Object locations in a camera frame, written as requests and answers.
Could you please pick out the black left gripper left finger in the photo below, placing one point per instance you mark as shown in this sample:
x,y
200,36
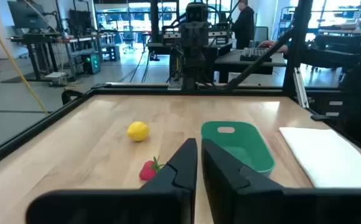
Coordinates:
x,y
174,174

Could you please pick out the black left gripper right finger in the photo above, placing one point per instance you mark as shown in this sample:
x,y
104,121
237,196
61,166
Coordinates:
x,y
227,180

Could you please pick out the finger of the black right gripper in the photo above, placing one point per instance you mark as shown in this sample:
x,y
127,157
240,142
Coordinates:
x,y
188,35
201,35

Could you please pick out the yellow lemon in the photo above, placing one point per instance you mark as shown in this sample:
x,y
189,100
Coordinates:
x,y
138,131

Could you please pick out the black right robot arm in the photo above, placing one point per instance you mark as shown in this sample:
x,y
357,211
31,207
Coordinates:
x,y
193,62

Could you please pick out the red strawberry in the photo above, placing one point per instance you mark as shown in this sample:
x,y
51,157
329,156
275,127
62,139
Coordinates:
x,y
147,171

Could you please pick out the green plastic container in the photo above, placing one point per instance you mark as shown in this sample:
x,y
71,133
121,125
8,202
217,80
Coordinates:
x,y
246,146

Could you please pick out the office chair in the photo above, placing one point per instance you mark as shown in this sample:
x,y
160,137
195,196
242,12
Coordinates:
x,y
129,39

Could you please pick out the black keyboard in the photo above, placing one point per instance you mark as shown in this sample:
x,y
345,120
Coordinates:
x,y
255,54

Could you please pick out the computer with green lights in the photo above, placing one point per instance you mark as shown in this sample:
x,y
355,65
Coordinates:
x,y
91,63

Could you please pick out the black screen panel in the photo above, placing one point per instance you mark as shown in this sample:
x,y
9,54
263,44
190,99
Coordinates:
x,y
80,21

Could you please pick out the white folded cloth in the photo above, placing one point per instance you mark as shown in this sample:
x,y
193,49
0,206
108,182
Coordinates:
x,y
330,155

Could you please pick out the grey desk with black legs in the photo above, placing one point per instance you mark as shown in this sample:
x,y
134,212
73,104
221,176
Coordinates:
x,y
34,39

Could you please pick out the dark computer monitor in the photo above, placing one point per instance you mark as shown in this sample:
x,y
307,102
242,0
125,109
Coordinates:
x,y
28,15

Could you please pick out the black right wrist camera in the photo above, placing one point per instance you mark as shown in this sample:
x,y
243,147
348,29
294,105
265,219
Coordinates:
x,y
196,12

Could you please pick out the black aluminium table frame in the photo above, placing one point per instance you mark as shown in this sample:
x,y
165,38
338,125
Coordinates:
x,y
137,91

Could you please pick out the silver metal bracket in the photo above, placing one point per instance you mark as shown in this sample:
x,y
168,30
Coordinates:
x,y
301,90

